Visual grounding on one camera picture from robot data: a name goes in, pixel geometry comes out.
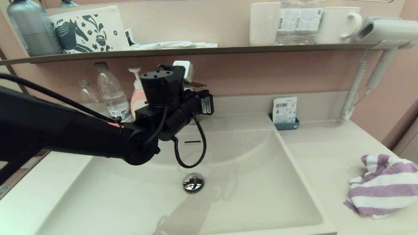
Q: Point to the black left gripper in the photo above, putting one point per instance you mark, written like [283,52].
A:
[196,104]

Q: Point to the chrome sink faucet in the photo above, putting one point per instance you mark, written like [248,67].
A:
[196,85]

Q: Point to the purple white striped towel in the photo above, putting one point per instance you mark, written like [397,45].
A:
[382,189]

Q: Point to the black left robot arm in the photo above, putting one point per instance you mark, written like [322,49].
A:
[65,130]

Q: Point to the white ceramic sink basin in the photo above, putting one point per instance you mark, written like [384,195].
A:
[261,195]

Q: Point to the pink soap pump bottle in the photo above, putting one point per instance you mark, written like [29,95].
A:
[137,98]

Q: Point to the flat white plastic packet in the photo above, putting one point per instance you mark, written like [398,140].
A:
[176,44]

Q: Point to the chrome drain stopper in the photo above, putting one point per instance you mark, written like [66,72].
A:
[193,182]

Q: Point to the tall clear water bottle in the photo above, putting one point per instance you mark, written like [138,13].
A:
[112,94]

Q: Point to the white printed packet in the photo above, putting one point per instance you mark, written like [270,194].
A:
[284,108]

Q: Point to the small blue plastic tray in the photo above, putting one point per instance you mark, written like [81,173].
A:
[287,126]

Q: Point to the small clear water bottle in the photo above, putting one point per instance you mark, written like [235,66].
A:
[91,98]

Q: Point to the white horse print pouch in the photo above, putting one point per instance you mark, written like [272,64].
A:
[89,28]

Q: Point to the grey translucent bottle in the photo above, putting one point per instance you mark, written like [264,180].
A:
[34,28]

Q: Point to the white hair dryer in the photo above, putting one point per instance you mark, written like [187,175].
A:
[388,30]

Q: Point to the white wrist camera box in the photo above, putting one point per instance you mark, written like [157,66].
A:
[184,70]

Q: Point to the brown wall shelf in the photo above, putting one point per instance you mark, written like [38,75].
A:
[228,49]

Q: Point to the wall mirror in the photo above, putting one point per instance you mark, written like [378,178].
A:
[196,22]

